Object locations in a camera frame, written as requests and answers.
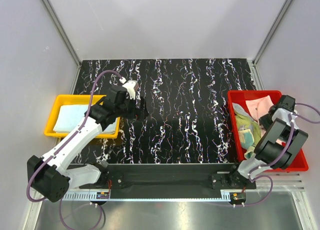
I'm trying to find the pink towel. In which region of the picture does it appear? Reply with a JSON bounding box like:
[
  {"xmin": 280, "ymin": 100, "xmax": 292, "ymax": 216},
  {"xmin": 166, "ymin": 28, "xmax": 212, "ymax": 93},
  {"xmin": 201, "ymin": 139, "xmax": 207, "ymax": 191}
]
[{"xmin": 245, "ymin": 95, "xmax": 274, "ymax": 123}]

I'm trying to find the connector box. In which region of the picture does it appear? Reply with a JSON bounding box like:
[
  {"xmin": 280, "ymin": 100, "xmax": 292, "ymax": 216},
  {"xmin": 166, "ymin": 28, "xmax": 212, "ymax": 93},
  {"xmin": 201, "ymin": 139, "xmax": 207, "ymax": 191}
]
[
  {"xmin": 96, "ymin": 192, "xmax": 110, "ymax": 200},
  {"xmin": 232, "ymin": 192, "xmax": 247, "ymax": 202}
]

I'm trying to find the red plastic tray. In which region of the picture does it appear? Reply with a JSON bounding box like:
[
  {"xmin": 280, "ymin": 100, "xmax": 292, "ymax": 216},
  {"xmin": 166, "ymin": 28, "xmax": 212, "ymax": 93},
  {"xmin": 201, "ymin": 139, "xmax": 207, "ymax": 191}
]
[{"xmin": 227, "ymin": 90, "xmax": 309, "ymax": 173}]

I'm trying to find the green yellow towel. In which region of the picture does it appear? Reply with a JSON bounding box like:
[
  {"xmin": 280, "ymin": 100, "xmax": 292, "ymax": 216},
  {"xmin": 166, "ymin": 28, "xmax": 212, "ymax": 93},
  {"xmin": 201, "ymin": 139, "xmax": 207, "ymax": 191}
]
[{"xmin": 235, "ymin": 114, "xmax": 261, "ymax": 160}]

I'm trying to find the right connector box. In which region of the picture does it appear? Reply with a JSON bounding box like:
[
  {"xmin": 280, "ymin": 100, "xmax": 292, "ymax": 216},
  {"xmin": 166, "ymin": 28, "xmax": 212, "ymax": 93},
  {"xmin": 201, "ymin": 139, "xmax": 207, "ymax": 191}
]
[{"xmin": 232, "ymin": 192, "xmax": 247, "ymax": 202}]

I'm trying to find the light blue towel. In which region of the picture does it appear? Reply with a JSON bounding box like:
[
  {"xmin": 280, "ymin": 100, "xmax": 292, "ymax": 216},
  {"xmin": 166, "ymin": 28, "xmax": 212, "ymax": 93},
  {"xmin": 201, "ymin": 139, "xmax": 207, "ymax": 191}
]
[{"xmin": 52, "ymin": 104, "xmax": 121, "ymax": 135}]

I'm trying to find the grey towel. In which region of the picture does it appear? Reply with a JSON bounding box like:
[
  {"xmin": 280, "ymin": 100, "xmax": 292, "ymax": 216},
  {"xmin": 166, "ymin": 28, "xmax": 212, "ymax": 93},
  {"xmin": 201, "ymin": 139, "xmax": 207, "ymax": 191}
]
[{"xmin": 232, "ymin": 103, "xmax": 255, "ymax": 123}]

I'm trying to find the yellow plastic tray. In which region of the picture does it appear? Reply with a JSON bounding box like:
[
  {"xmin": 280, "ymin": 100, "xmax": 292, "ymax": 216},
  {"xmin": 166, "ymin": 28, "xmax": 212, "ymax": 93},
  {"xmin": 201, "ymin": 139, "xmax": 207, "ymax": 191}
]
[{"xmin": 44, "ymin": 95, "xmax": 120, "ymax": 139}]

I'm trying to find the black mounting base plate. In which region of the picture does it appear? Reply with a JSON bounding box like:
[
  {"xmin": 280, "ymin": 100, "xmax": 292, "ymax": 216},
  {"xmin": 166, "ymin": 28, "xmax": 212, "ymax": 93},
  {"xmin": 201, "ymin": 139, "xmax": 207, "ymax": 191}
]
[{"xmin": 78, "ymin": 164, "xmax": 258, "ymax": 200}]

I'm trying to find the left connector box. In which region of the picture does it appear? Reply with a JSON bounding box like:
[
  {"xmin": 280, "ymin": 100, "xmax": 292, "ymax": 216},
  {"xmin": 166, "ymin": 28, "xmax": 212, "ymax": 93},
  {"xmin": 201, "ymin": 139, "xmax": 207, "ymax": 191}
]
[{"xmin": 96, "ymin": 192, "xmax": 110, "ymax": 200}]

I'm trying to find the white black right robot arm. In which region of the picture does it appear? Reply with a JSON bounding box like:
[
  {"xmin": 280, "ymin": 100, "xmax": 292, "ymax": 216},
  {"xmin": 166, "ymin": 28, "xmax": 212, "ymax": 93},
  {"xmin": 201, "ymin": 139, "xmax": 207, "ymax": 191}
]
[{"xmin": 227, "ymin": 95, "xmax": 309, "ymax": 189}]

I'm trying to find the white cable duct strip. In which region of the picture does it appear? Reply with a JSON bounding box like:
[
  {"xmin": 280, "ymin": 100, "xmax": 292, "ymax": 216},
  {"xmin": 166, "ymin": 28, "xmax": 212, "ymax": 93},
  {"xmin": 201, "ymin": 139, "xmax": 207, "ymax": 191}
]
[{"xmin": 62, "ymin": 190, "xmax": 231, "ymax": 202}]

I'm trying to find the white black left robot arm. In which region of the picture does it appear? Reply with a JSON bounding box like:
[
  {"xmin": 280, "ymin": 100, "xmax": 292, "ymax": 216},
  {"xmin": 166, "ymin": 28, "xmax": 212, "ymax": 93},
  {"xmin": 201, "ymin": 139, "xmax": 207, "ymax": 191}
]
[{"xmin": 26, "ymin": 80, "xmax": 149, "ymax": 203}]

